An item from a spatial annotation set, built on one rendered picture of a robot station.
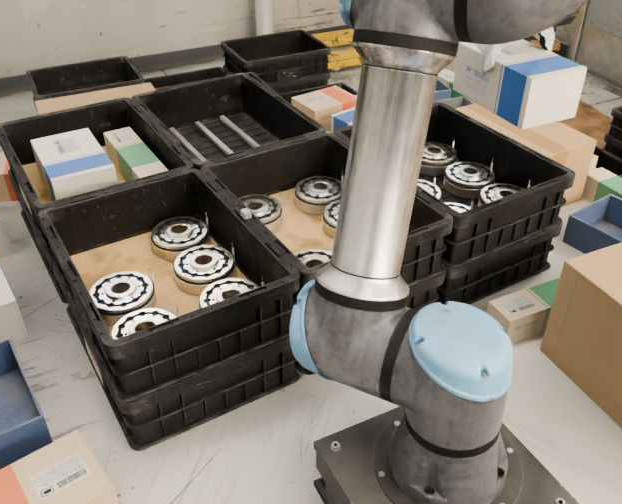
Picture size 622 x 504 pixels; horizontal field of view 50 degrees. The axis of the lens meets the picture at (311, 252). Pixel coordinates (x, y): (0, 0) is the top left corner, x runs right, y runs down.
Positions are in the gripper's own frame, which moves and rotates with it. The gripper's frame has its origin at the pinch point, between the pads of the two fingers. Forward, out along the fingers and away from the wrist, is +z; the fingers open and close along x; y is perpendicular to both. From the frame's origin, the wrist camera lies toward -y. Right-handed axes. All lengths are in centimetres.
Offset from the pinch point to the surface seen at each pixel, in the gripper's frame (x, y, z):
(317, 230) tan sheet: 36.8, 6.4, 27.7
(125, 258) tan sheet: 72, 13, 28
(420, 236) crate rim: 28.7, -15.1, 18.4
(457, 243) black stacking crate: 19.2, -13.4, 23.8
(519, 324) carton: 12.1, -24.5, 36.5
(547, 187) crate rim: -0.5, -12.3, 18.1
